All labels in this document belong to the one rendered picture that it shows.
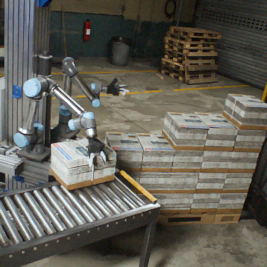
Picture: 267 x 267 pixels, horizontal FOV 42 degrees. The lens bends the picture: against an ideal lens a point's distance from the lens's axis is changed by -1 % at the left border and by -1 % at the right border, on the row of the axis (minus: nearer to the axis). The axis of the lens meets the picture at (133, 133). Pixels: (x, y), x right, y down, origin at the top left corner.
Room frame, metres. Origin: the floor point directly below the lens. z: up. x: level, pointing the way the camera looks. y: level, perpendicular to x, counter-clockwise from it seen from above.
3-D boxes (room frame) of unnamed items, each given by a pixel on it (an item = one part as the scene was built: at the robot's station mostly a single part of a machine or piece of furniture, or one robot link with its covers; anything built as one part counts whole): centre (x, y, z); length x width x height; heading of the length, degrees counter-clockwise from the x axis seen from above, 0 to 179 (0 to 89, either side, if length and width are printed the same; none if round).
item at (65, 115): (2.93, 0.64, 0.98); 0.13 x 0.12 x 0.14; 12
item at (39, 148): (2.45, 0.75, 0.87); 0.15 x 0.15 x 0.10
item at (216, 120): (3.14, -0.74, 1.06); 0.37 x 0.28 x 0.01; 14
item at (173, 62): (9.79, -1.22, 0.65); 1.33 x 0.94 x 1.30; 132
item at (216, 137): (3.12, -0.75, 0.95); 0.38 x 0.29 x 0.23; 14
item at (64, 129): (2.93, 0.63, 0.87); 0.15 x 0.15 x 0.10
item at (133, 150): (3.00, -0.34, 0.42); 1.17 x 0.39 x 0.83; 106
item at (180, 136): (3.04, -0.46, 0.95); 0.38 x 0.29 x 0.23; 17
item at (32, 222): (1.69, 0.55, 0.77); 0.47 x 0.05 x 0.05; 38
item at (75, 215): (1.85, 0.34, 0.77); 0.47 x 0.05 x 0.05; 38
